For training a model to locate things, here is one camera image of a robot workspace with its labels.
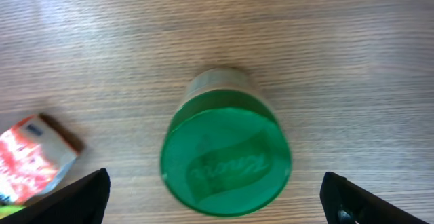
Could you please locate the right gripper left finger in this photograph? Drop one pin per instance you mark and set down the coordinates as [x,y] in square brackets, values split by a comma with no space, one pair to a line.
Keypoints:
[82,202]

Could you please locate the orange white snack packet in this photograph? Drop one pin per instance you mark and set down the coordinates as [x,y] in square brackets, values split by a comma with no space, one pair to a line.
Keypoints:
[36,154]

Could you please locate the colourful gummy candy bag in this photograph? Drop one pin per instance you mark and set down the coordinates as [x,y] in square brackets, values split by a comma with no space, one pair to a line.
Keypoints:
[7,210]

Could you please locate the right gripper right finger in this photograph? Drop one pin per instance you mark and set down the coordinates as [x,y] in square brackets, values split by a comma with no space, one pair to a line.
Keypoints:
[345,202]

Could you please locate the green lid jar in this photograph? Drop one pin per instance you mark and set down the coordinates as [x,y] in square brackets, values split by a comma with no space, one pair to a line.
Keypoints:
[225,153]

